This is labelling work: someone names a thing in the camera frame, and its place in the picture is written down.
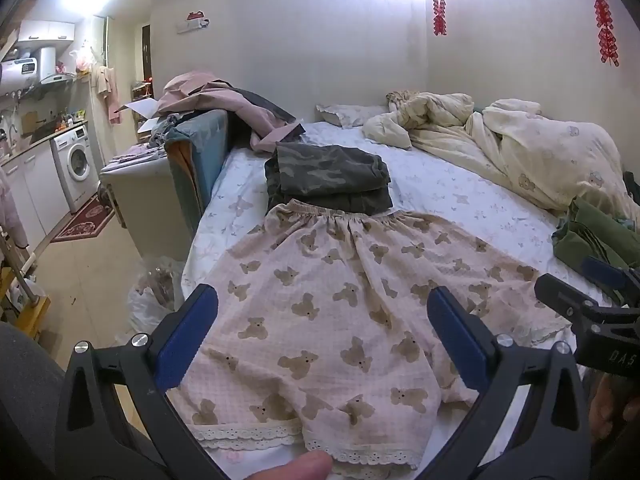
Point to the yellow stool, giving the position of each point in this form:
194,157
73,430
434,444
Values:
27,310

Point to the beige side table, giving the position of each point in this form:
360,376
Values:
145,200

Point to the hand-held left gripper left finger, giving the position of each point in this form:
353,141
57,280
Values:
186,340

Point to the floral cloth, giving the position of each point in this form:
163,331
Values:
140,152

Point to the teal padded bed board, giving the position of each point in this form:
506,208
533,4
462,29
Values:
200,160

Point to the metal pole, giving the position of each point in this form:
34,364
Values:
22,272

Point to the red firecracker wall decoration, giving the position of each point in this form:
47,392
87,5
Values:
439,5
602,15

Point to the pink fluffy garment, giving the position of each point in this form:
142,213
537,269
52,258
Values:
10,210

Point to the pink hanging towel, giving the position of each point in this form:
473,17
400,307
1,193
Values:
107,90

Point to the white paper sheet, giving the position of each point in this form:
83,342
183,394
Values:
142,107

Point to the white water heater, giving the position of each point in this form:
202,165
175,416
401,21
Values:
25,67

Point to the red patterned rug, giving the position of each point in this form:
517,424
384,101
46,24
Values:
85,220

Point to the person's right hand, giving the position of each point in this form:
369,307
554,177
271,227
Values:
606,405

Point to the green pants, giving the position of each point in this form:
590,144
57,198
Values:
590,240

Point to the bed with floral sheet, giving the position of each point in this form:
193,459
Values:
450,185

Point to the brown patterned cloth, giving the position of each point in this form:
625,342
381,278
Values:
402,96

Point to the camouflage pants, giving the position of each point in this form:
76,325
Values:
325,170

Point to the white base cabinet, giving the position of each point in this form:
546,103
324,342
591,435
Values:
30,190

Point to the person's left hand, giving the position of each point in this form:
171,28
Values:
292,467

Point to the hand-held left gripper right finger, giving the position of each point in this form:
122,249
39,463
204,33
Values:
456,340

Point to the clear plastic bag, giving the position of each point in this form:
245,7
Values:
150,300

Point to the pink cloth pile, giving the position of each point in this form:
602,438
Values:
200,95

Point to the hanging plastic bag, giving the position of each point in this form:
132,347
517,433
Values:
82,60

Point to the cream duvet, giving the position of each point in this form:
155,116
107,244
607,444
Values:
525,150

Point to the floral pillow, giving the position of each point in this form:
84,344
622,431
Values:
350,114

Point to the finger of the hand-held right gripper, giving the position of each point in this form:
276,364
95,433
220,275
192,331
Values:
602,272
560,297

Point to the dark grey garment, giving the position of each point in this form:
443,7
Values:
262,102

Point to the white wall cabinet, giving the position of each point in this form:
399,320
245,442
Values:
45,31

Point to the white washing machine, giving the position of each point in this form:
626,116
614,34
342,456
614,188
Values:
75,170

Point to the range hood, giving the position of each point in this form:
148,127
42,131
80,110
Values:
55,80

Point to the pink bear print pants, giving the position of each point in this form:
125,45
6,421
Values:
325,320

